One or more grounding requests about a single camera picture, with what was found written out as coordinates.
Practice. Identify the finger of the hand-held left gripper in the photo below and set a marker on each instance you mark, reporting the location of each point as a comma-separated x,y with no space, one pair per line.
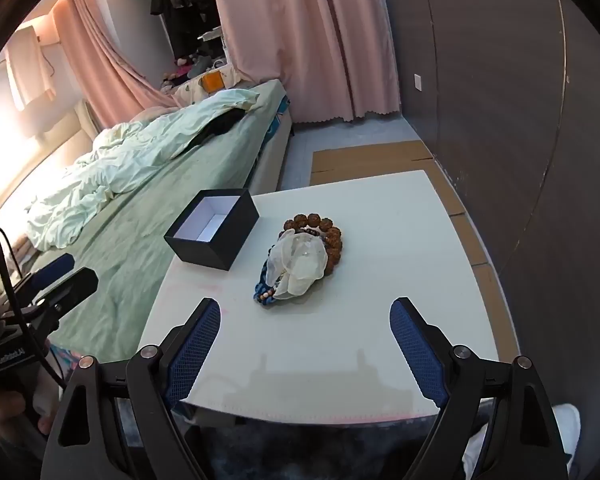
55,266
75,285

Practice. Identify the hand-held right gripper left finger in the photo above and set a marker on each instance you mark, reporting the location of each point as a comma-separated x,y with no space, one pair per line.
195,350

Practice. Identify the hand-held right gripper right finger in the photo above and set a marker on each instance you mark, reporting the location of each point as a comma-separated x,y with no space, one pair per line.
417,355

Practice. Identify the black cardboard box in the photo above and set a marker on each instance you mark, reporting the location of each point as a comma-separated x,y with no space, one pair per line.
215,255

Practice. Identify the white sheer pouch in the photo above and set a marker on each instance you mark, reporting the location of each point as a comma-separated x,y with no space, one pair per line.
300,260

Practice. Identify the person's left hand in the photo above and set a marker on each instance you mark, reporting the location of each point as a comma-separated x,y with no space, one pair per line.
5,405

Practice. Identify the bed with green sheet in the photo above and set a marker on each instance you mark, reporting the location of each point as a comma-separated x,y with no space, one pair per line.
145,220

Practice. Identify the pale green quilt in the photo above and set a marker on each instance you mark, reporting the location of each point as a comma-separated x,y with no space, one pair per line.
130,160

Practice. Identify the white shoe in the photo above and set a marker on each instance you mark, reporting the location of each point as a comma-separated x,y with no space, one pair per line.
567,425

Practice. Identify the narrow pink curtain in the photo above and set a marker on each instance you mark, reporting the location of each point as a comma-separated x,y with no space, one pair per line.
110,75

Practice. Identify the flattened cardboard sheet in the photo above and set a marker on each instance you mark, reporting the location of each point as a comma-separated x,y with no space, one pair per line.
370,157

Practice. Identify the black cloth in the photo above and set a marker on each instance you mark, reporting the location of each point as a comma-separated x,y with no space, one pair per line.
220,122

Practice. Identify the pile of soft toys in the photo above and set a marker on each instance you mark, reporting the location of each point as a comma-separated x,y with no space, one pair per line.
187,67

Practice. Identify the orange bag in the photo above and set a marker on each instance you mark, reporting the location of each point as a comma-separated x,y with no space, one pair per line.
212,82

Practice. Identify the blue patterned cloth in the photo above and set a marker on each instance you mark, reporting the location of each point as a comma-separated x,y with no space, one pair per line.
281,110

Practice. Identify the wide pink curtain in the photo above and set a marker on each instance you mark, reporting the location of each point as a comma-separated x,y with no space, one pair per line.
305,35

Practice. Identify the white wall switch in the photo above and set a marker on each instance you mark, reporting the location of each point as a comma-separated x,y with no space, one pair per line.
418,82

